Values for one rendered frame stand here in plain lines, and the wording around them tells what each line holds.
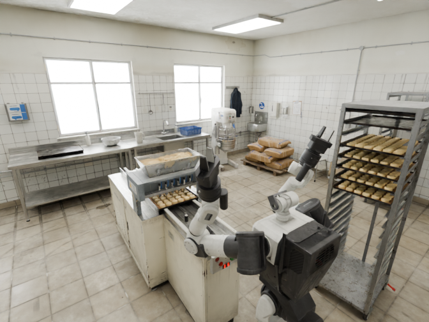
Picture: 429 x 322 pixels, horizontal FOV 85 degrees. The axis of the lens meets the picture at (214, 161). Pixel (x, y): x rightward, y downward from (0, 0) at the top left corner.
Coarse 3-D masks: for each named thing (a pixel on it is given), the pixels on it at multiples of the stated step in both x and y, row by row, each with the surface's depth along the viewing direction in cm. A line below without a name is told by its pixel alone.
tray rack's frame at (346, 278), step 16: (416, 112) 147; (416, 176) 202; (400, 224) 218; (368, 240) 244; (352, 256) 260; (336, 272) 238; (352, 272) 238; (368, 272) 238; (384, 272) 238; (336, 288) 220; (352, 288) 220; (352, 304) 205
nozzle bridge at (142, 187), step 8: (192, 168) 228; (128, 176) 212; (136, 176) 208; (144, 176) 208; (160, 176) 208; (168, 176) 208; (176, 176) 211; (184, 176) 226; (128, 184) 217; (136, 184) 195; (144, 184) 195; (152, 184) 209; (160, 184) 213; (176, 184) 223; (192, 184) 228; (136, 192) 200; (144, 192) 206; (152, 192) 208; (160, 192) 210; (136, 200) 206; (144, 200) 199; (136, 208) 210
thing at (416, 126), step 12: (420, 108) 145; (420, 120) 146; (408, 144) 153; (408, 156) 154; (408, 168) 157; (396, 192) 163; (396, 204) 165; (384, 240) 175; (384, 252) 178; (372, 288) 189
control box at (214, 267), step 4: (212, 256) 162; (212, 260) 161; (220, 260) 165; (224, 260) 167; (228, 260) 170; (232, 260) 173; (236, 260) 176; (212, 264) 162; (216, 264) 164; (224, 264) 168; (228, 264) 171; (212, 268) 163; (216, 268) 165; (220, 268) 167; (212, 272) 164
